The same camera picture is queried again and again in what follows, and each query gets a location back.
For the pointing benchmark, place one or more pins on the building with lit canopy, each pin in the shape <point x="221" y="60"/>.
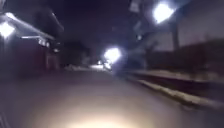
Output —
<point x="30" y="53"/>

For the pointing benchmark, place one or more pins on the raised pavement strip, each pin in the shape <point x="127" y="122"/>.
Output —
<point x="186" y="83"/>

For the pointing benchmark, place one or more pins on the dark fence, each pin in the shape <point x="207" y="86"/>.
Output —
<point x="190" y="60"/>

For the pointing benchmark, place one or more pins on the grey asphalt road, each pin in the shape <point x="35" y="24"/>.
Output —
<point x="83" y="96"/>

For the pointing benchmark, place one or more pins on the street lamp on pole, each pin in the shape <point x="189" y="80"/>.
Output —
<point x="174" y="33"/>

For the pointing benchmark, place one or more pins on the pale building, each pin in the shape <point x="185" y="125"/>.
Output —
<point x="200" y="23"/>

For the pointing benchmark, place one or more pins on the pale concrete kerb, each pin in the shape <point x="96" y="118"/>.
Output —
<point x="173" y="94"/>

